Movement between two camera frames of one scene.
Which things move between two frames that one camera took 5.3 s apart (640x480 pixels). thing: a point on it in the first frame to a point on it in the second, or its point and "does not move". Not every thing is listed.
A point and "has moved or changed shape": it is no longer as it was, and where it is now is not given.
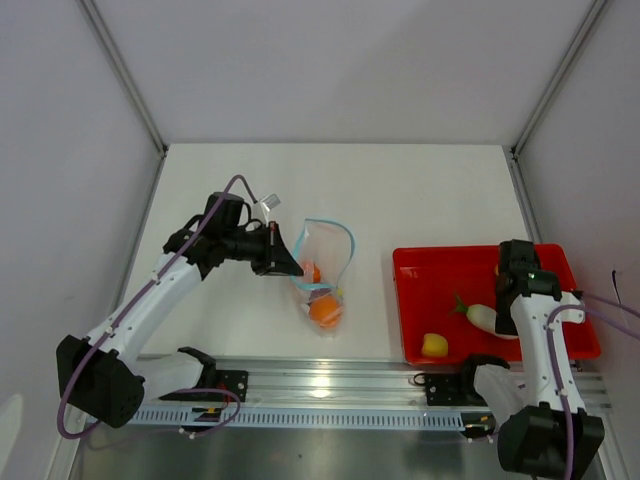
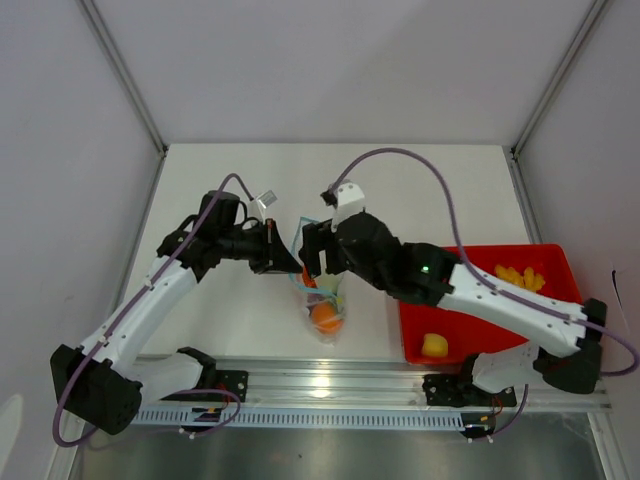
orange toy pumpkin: [316, 274] has moved or changed shape
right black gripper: [504, 323] to [316, 239]
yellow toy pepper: [434, 345] does not move
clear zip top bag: [323, 251] does not move
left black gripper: [275, 258] does not move
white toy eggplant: [482, 317] has moved or changed shape
